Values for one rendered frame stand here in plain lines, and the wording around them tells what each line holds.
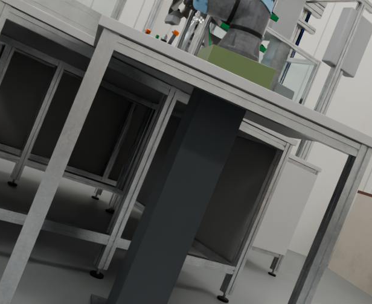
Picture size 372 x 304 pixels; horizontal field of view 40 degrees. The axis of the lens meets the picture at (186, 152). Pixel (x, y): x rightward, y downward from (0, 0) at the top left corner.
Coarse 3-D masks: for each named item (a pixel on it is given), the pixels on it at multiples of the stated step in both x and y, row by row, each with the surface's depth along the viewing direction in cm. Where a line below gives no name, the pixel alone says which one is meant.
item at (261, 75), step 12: (204, 48) 170; (216, 48) 157; (216, 60) 158; (228, 60) 159; (240, 60) 159; (252, 60) 160; (240, 72) 160; (252, 72) 160; (264, 72) 161; (264, 84) 162
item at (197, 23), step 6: (198, 18) 318; (192, 24) 317; (198, 24) 318; (192, 30) 317; (198, 30) 318; (186, 36) 318; (192, 36) 317; (198, 36) 319; (186, 42) 317; (192, 42) 318; (180, 48) 318; (186, 48) 317; (192, 48) 319
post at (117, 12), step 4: (120, 0) 224; (124, 0) 225; (120, 4) 224; (124, 4) 225; (116, 8) 224; (120, 8) 224; (116, 12) 224; (120, 12) 225; (112, 16) 224; (116, 16) 225
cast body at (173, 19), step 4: (172, 12) 222; (176, 12) 222; (180, 12) 223; (168, 16) 223; (172, 16) 221; (176, 16) 221; (180, 16) 224; (164, 20) 225; (168, 20) 222; (172, 20) 220; (176, 20) 222; (180, 20) 223; (172, 24) 225; (176, 24) 222
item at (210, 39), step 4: (208, 28) 241; (208, 32) 240; (208, 36) 238; (212, 36) 247; (216, 36) 249; (204, 40) 241; (208, 40) 236; (212, 40) 245; (216, 40) 247; (204, 44) 239; (208, 44) 235; (212, 44) 243; (216, 44) 245
